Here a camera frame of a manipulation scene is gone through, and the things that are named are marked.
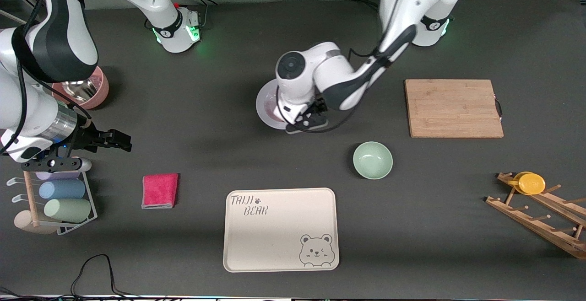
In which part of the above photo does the metal scoop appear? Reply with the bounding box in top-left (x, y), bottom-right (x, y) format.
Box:
top-left (61, 81), bottom-right (95, 103)

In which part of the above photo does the pink bowl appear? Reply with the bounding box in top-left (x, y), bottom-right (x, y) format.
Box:
top-left (52, 65), bottom-right (110, 110)

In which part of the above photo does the cream bear print tray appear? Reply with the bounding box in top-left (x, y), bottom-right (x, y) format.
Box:
top-left (223, 188), bottom-right (340, 273)

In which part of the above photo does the bamboo cutting board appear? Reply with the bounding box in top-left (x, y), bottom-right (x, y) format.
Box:
top-left (404, 79), bottom-right (505, 139)

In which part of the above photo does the pink folded cloth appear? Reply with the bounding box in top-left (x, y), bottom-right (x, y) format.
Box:
top-left (141, 173), bottom-right (179, 210)

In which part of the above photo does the purple cup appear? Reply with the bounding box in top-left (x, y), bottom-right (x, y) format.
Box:
top-left (36, 170), bottom-right (83, 182)

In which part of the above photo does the green cup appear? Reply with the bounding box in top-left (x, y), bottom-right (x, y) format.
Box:
top-left (43, 198), bottom-right (92, 223)

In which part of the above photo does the white round plate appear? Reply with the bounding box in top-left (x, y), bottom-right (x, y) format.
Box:
top-left (256, 79), bottom-right (293, 130)

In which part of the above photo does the light green bowl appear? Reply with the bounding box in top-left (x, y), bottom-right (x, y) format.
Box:
top-left (353, 141), bottom-right (394, 180)

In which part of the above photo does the beige cup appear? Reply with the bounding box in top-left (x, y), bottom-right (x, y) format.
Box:
top-left (14, 210), bottom-right (58, 236)

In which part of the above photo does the wooden peg drying rack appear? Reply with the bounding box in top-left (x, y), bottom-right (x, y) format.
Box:
top-left (485, 172), bottom-right (586, 260)

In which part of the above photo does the white wire cup rack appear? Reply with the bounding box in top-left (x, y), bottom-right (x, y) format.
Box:
top-left (6, 171), bottom-right (98, 236)

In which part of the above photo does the yellow cup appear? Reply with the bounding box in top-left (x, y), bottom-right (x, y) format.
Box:
top-left (508, 172), bottom-right (546, 195)

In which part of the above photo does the blue cup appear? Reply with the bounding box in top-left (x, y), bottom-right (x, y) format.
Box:
top-left (38, 180), bottom-right (86, 200)

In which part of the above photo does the black table edge cable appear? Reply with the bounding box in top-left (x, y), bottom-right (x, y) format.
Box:
top-left (0, 254), bottom-right (184, 301)

